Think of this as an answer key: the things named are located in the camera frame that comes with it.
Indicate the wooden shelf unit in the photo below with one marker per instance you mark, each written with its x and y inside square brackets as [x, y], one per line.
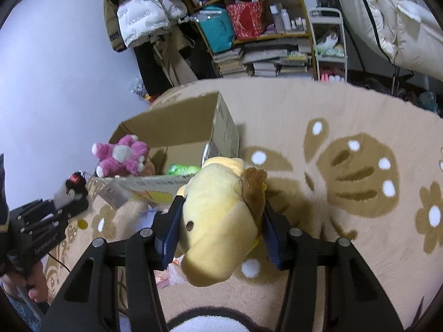
[297, 0]

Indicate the white purple doll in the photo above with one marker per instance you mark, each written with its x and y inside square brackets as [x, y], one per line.
[148, 218]

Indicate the white rolling cart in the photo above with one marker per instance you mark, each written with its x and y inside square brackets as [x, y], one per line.
[327, 12]

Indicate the black white red plush toy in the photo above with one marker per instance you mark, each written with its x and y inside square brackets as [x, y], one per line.
[74, 181]

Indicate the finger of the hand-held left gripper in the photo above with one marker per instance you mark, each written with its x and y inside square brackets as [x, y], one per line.
[31, 209]
[78, 207]

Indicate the pile of magazines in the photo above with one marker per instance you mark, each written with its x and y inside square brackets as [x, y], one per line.
[277, 58]

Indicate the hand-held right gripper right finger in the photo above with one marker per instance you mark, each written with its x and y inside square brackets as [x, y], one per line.
[271, 238]

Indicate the group of white cosmetic bottles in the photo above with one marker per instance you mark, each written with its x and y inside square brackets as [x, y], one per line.
[285, 17]

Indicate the pink plush toy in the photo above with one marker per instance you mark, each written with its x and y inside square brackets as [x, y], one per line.
[117, 157]

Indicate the black hanging garment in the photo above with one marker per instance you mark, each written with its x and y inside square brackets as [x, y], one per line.
[152, 72]

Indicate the teal bag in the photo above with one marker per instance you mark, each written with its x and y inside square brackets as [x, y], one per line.
[218, 29]

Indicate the pink plastic packet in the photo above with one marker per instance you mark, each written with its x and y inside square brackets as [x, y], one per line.
[171, 275]

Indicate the printed cardboard box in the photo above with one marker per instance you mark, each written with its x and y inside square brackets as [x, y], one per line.
[180, 124]

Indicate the red patterned bag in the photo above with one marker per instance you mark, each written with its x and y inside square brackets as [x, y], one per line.
[246, 19]

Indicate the plastic snack bag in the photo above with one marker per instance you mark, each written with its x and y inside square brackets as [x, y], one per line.
[140, 90]

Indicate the person's leg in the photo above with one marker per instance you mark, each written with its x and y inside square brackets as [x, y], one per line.
[17, 313]

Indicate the stack of books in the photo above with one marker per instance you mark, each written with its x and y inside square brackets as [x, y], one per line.
[228, 62]

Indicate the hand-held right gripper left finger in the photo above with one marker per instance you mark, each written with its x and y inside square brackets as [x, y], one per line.
[169, 230]

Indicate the green white packet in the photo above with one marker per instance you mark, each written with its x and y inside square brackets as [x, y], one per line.
[181, 169]

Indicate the cream cushion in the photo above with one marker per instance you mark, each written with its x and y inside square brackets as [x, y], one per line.
[422, 41]

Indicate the beige hanging trousers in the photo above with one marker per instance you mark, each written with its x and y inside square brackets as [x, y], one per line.
[176, 58]

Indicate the person's left hand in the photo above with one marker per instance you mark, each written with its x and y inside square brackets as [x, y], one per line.
[37, 288]

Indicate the white puffer jacket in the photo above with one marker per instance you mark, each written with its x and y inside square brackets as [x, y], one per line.
[142, 17]

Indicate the yellow plush dog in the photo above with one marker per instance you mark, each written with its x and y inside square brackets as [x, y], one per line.
[218, 214]

